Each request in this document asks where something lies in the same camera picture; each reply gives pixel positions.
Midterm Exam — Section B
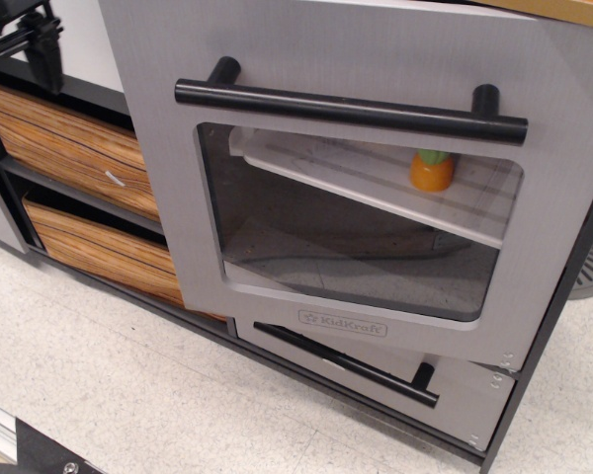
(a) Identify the lower wood-pattern fabric bin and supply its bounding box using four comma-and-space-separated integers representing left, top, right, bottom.
22, 190, 226, 322

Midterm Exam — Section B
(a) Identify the white oven shelf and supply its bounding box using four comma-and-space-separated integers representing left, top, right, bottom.
228, 126, 524, 249

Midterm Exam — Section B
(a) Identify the upper wood-pattern fabric bin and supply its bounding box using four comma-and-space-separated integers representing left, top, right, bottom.
0, 85, 160, 222

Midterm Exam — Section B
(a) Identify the orange toy pineapple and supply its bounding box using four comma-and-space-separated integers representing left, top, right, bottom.
409, 149, 455, 193

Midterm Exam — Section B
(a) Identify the dark grey kitchen cabinet frame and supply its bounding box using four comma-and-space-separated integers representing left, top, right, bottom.
0, 46, 593, 474

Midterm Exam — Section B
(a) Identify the grey lower oven drawer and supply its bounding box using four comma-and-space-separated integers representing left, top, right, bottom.
237, 323, 515, 451

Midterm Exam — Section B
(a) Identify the grey toy oven door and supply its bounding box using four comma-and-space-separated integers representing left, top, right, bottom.
101, 1, 593, 370

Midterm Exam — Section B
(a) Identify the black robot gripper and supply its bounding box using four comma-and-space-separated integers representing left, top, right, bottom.
0, 0, 63, 95

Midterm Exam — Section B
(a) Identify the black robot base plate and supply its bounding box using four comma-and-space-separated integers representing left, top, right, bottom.
0, 419, 104, 474

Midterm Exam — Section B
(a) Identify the wood-pattern fabric bin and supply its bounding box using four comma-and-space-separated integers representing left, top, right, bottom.
0, 85, 160, 222
22, 190, 226, 322

